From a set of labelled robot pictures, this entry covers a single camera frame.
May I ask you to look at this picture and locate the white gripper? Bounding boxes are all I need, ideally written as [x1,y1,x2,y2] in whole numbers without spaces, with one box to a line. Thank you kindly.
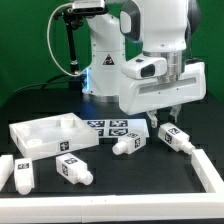
[119,62,206,128]

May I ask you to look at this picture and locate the white square tabletop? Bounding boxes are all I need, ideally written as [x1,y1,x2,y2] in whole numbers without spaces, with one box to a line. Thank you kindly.
[9,113,99,160]

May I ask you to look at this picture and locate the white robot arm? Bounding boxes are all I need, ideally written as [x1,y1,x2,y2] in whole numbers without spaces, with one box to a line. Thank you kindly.
[83,0,206,126]

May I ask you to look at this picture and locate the white marker sheet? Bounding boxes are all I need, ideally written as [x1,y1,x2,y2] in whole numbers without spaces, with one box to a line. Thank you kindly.
[86,119,149,138]

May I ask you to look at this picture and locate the white U-shaped fence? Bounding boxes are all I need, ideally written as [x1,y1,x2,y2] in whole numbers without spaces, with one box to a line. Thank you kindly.
[0,149,224,224]

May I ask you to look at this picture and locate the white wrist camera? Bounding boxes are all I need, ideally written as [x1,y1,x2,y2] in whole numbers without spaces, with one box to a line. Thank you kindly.
[121,54,167,80]

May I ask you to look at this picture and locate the white cable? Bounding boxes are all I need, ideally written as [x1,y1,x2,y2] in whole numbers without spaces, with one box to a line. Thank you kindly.
[46,2,88,78]

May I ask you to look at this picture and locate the silver camera on stand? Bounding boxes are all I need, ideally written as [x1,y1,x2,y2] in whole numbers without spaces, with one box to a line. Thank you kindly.
[72,0,106,14]

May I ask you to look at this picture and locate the black camera stand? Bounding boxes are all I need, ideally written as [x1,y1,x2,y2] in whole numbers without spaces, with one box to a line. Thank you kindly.
[53,7,84,90]

